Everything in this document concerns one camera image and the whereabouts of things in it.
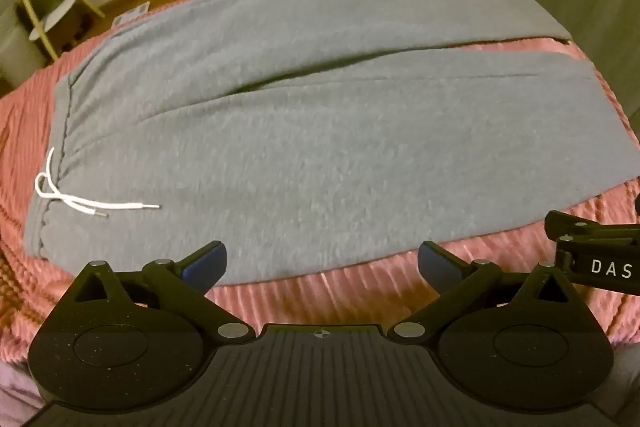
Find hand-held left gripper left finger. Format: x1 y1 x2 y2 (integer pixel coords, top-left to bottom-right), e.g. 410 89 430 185
74 240 252 344

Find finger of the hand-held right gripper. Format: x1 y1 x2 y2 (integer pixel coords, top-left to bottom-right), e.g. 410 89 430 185
544 210 640 245

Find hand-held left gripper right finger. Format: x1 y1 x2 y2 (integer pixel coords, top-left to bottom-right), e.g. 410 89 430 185
394 241 572 344

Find grey pants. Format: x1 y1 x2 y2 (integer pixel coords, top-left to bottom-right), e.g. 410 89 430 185
25 0 640 286

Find pink ribbed blanket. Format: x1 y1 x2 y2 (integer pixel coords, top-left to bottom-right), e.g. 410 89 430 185
0 0 640 390

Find white flat object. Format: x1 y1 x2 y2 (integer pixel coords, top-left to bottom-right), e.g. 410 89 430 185
112 1 151 28

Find gold-legged tiered side table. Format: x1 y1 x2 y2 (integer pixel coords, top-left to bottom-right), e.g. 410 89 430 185
0 0 107 60

